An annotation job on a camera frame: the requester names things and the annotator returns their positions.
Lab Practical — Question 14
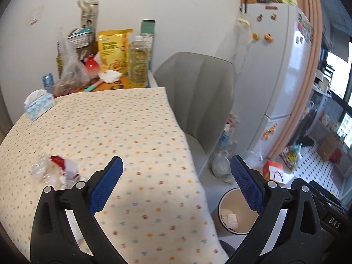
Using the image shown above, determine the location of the red white wrapper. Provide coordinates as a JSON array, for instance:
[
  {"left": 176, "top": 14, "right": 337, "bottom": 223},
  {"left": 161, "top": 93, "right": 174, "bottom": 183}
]
[{"left": 49, "top": 155, "right": 80, "bottom": 183}]

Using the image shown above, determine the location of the clear plastic wrap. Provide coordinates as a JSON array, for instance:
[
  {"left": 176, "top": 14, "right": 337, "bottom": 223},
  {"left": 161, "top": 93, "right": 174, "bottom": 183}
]
[{"left": 30, "top": 154, "right": 64, "bottom": 189}]

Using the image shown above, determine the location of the clear trash bag on floor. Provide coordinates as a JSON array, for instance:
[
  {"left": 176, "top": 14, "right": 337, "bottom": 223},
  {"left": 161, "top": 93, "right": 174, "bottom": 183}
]
[{"left": 211, "top": 150, "right": 263, "bottom": 185}]

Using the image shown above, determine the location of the cream round trash bin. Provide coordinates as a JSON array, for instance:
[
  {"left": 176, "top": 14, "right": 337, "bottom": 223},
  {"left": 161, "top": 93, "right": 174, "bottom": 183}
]
[{"left": 216, "top": 188, "right": 258, "bottom": 236}]

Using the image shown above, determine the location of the orange white paper bag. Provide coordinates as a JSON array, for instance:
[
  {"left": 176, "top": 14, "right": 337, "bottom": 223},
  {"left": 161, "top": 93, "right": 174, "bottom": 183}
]
[{"left": 262, "top": 160, "right": 288, "bottom": 185}]

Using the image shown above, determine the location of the colourful smiley bag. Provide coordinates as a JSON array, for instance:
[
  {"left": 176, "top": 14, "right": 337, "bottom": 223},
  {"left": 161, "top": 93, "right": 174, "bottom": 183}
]
[{"left": 280, "top": 144, "right": 302, "bottom": 171}]

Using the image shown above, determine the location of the white bag of bottles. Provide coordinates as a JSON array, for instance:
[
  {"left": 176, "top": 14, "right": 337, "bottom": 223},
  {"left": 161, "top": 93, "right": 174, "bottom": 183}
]
[{"left": 218, "top": 114, "right": 239, "bottom": 154}]

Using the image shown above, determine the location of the floral cream tablecloth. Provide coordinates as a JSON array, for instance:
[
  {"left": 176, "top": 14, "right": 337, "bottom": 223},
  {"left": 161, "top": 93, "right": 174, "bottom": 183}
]
[{"left": 1, "top": 88, "right": 228, "bottom": 263}]

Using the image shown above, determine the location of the brown cardboard box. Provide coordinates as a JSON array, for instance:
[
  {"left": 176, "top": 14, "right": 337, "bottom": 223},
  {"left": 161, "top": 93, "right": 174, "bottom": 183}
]
[{"left": 317, "top": 132, "right": 339, "bottom": 162}]

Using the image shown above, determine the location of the blue white tissue box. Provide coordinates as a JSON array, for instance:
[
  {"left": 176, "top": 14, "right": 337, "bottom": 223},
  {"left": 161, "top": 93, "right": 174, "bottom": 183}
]
[{"left": 24, "top": 89, "right": 55, "bottom": 121}]

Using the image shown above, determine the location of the white crumpled napkin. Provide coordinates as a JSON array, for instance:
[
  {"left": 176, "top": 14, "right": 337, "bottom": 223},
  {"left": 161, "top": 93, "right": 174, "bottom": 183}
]
[{"left": 98, "top": 70, "right": 123, "bottom": 83}]

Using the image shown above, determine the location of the clear plastic bag with food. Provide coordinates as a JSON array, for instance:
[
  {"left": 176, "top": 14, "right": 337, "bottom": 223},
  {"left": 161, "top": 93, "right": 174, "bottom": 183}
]
[{"left": 53, "top": 31, "right": 90, "bottom": 97}]

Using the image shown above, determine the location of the grey upholstered chair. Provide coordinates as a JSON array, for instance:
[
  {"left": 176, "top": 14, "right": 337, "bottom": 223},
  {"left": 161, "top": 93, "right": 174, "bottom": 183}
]
[{"left": 154, "top": 52, "right": 236, "bottom": 175}]

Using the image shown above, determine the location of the red ceramic vase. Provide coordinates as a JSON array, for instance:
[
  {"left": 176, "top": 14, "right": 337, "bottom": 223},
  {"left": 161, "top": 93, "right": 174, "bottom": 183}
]
[{"left": 84, "top": 54, "right": 100, "bottom": 79}]

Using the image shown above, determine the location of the blue drink can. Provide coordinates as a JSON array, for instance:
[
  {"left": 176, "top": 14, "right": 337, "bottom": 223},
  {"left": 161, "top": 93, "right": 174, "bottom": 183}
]
[{"left": 42, "top": 73, "right": 54, "bottom": 93}]

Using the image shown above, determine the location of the large yellow oil bottle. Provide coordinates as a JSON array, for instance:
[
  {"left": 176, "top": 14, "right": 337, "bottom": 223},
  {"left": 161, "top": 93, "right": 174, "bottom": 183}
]
[{"left": 128, "top": 36, "right": 149, "bottom": 88}]

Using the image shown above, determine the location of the white refrigerator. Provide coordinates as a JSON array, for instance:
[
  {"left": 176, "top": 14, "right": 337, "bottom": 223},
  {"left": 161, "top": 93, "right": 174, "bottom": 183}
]
[{"left": 233, "top": 3, "right": 313, "bottom": 157}]

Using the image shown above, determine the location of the yellow snack bag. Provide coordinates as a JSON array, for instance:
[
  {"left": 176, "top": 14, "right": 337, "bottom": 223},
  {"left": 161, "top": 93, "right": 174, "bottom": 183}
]
[{"left": 98, "top": 29, "right": 133, "bottom": 75}]

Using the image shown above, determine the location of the green box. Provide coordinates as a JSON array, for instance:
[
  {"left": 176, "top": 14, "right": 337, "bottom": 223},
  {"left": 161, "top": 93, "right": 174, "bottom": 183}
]
[{"left": 140, "top": 19, "right": 156, "bottom": 70}]

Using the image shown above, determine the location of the white paper carry bag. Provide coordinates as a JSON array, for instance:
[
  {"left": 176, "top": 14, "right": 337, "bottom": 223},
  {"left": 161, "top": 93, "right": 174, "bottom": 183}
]
[{"left": 77, "top": 0, "right": 99, "bottom": 33}]

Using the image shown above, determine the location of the peach curtain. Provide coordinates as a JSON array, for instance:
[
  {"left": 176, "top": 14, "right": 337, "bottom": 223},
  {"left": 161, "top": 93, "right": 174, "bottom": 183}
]
[{"left": 267, "top": 0, "right": 323, "bottom": 160}]

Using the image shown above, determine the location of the teal handled tool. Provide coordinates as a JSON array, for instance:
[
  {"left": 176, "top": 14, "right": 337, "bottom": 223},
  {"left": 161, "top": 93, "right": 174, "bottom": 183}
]
[{"left": 84, "top": 80, "right": 104, "bottom": 92}]

